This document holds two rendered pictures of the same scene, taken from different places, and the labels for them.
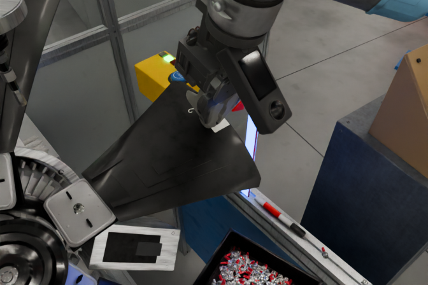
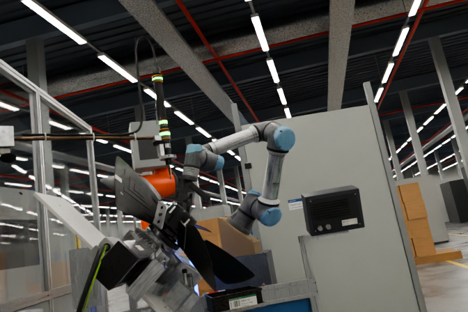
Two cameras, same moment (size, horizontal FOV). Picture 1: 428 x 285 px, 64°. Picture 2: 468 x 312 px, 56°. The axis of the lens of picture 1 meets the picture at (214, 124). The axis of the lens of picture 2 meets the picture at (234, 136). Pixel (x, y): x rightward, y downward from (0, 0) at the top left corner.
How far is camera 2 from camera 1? 180 cm
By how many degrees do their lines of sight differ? 73
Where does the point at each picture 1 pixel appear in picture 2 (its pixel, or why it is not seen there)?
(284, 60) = not seen: outside the picture
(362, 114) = not seen: hidden behind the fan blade
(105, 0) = (49, 270)
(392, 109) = (225, 239)
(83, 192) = not seen: hidden behind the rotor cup
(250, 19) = (196, 171)
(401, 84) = (223, 228)
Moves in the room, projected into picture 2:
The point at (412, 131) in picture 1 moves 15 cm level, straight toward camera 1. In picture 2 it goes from (236, 241) to (239, 241)
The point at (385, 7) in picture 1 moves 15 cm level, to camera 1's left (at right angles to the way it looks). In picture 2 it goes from (217, 164) to (193, 164)
